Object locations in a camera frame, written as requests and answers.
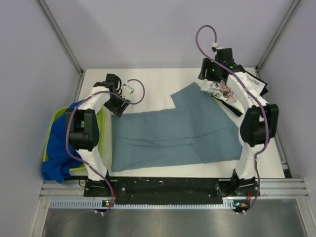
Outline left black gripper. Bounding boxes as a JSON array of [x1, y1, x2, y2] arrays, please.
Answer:
[[103, 91, 130, 117]]

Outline grey-blue t shirt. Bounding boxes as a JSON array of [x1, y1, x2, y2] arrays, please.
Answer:
[[112, 83, 242, 172]]

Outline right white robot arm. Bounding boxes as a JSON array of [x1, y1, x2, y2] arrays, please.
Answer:
[[198, 45, 279, 196]]

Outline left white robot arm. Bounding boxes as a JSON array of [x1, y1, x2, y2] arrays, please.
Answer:
[[65, 74, 130, 196]]

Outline green plastic tray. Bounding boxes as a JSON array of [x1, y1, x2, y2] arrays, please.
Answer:
[[42, 107, 105, 172]]

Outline white floral folded t shirt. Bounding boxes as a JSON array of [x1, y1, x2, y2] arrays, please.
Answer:
[[198, 70, 268, 117]]

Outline royal blue t shirt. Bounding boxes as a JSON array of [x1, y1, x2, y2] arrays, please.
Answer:
[[41, 113, 83, 183]]

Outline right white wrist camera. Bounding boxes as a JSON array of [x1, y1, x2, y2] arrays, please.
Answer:
[[211, 42, 223, 52]]

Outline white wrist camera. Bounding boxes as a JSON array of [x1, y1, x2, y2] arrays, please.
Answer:
[[120, 84, 134, 97], [211, 42, 223, 52]]

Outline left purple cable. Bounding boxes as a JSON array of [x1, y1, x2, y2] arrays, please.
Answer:
[[64, 79, 146, 215]]

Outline purple cable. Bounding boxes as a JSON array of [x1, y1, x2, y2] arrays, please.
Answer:
[[64, 79, 146, 215], [196, 25, 270, 215]]

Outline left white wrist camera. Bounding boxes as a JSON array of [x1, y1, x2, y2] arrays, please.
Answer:
[[120, 84, 134, 97]]

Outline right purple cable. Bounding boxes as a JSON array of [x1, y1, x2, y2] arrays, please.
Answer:
[[196, 25, 270, 215]]

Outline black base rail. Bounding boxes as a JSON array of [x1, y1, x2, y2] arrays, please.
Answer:
[[83, 177, 258, 205]]

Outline right aluminium frame post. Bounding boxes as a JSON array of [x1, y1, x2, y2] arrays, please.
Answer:
[[255, 0, 302, 72]]

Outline aluminium frame post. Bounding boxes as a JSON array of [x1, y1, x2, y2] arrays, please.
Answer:
[[255, 0, 302, 72], [37, 0, 84, 75]]

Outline left aluminium frame post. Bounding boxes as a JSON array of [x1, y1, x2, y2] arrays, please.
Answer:
[[37, 0, 84, 75]]

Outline light blue cable duct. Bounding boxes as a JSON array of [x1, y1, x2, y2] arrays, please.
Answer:
[[50, 197, 250, 210]]

